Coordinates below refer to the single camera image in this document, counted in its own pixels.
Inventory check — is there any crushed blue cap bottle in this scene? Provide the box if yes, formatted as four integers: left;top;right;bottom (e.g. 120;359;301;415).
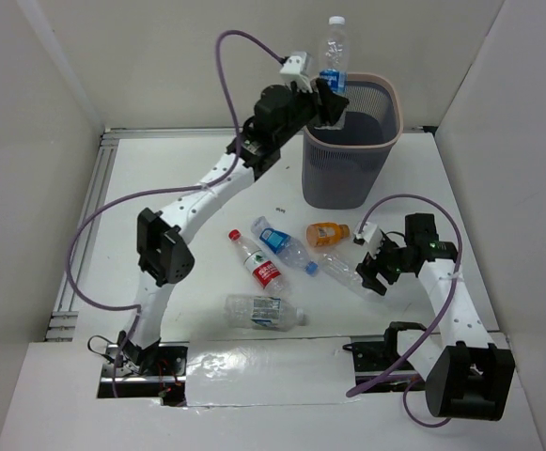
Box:
251;216;319;276

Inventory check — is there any front base mounting rail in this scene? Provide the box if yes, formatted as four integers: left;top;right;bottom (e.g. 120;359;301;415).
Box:
97;335;443;408

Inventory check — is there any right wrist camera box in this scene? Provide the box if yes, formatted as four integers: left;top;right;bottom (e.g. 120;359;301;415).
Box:
352;221;384;256

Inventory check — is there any orange juice bottle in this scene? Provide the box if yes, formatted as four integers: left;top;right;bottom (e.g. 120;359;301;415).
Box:
305;222;351;247

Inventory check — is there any wide clear labelled bottle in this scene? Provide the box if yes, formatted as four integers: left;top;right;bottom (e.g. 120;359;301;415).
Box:
224;295;306;332

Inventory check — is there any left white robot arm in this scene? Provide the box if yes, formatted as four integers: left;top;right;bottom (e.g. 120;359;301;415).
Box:
117;78;349;375

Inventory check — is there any clear unlabelled plastic bottle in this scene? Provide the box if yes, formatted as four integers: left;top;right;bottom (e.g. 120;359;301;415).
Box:
318;252;380;301

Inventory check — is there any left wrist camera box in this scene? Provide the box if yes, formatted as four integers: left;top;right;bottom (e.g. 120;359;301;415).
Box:
279;51;312;93

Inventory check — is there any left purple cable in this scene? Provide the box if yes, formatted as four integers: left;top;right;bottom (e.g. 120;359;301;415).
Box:
65;30;288;400

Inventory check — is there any left aluminium rail frame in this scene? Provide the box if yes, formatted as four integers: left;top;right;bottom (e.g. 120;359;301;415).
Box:
44;132;118;342

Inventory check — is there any grey mesh waste bin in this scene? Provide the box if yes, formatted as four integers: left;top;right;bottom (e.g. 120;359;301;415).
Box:
302;72;403;210

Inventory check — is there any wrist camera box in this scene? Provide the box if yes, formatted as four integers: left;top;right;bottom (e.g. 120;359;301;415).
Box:
279;51;312;93
352;221;384;256

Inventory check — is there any red label water bottle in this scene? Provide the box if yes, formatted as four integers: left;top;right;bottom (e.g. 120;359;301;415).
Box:
228;229;288;297

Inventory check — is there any blue label water bottle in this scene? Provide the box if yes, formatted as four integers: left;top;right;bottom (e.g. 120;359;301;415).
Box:
318;16;350;96

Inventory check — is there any back aluminium rail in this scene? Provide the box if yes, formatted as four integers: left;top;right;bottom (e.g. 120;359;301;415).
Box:
101;125;438;141

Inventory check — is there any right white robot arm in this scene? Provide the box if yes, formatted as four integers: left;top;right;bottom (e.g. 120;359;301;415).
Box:
354;213;515;421

